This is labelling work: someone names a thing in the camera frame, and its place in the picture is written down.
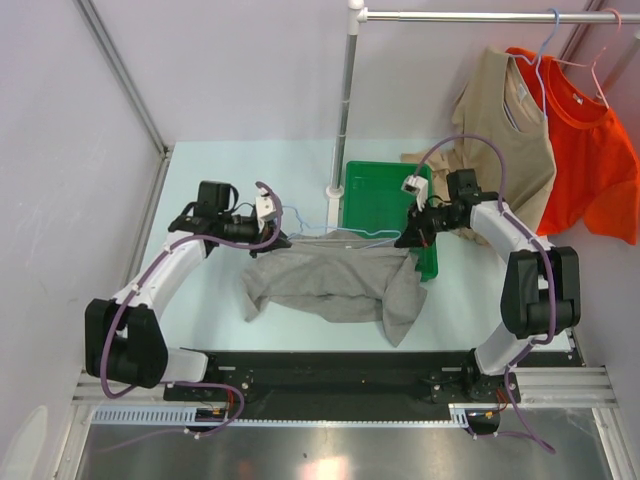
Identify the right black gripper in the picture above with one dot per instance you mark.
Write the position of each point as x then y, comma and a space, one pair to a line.
419, 234

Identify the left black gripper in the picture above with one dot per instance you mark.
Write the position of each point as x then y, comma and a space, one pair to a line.
280, 241

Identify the light blue hanger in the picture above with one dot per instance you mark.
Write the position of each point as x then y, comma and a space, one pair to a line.
332, 235

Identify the grey t shirt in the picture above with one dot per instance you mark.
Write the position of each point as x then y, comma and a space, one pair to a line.
338, 284

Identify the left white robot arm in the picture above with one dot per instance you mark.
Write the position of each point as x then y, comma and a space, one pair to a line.
124, 344

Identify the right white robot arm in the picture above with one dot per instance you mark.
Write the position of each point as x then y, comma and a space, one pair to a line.
541, 292

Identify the beige t shirt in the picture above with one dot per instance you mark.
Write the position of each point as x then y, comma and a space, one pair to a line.
496, 104

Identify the orange t shirt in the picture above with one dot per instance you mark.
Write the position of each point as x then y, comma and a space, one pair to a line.
597, 168

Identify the green plastic bin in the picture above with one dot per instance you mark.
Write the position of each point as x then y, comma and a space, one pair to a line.
374, 204

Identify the metal clothes rack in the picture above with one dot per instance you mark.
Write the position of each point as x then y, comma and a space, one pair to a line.
593, 13

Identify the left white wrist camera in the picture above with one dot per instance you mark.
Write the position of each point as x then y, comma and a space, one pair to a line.
267, 203

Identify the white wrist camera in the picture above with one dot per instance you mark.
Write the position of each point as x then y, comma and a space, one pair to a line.
267, 203
418, 187

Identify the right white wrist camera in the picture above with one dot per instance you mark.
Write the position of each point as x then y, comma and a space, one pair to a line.
418, 187

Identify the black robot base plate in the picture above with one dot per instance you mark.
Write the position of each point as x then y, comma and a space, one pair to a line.
356, 380

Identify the white slotted cable duct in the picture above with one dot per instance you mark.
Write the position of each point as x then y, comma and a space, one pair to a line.
208, 416

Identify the aluminium frame rail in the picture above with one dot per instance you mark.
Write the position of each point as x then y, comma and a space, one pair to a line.
558, 387

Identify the aluminium corner post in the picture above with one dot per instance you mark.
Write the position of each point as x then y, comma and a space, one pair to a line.
97, 27

